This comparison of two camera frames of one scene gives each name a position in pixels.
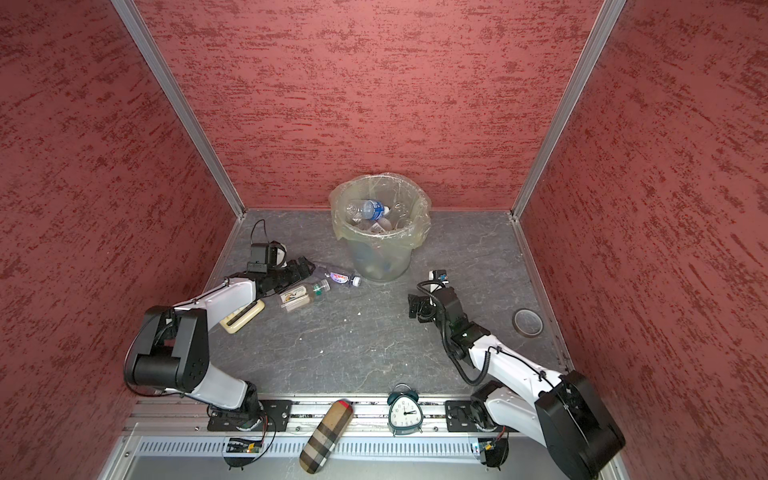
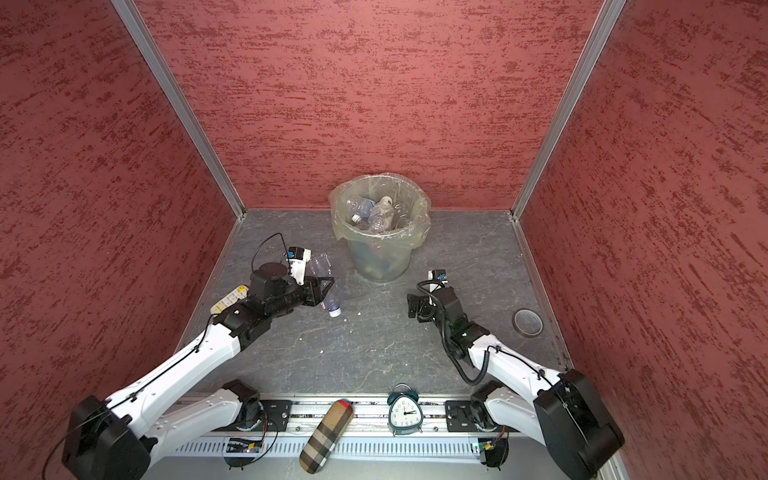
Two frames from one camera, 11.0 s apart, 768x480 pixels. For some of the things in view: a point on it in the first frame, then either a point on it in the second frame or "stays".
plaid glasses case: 325,436 stays
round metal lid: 528,323 stays
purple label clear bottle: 342,278 → 320,266
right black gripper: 414,302 stays
